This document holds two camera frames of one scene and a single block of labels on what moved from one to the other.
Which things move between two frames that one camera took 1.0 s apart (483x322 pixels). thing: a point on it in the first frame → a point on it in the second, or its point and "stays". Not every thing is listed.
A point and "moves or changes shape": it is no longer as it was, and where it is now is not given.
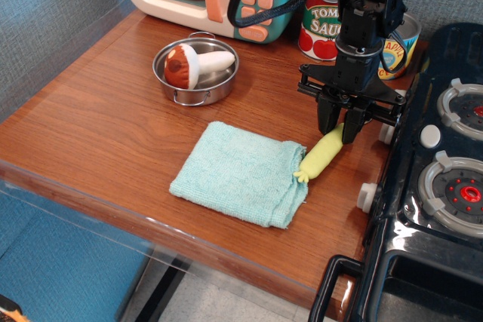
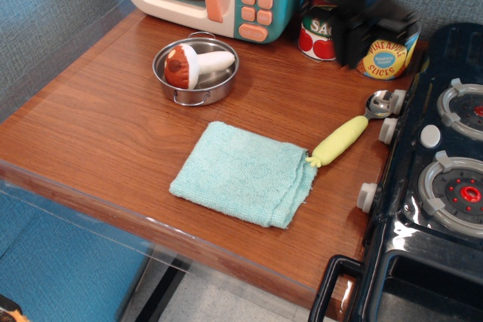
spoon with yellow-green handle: (321, 155) moves or changes shape
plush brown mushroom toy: (183, 65) stays
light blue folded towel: (250, 175) stays
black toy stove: (423, 256) stays
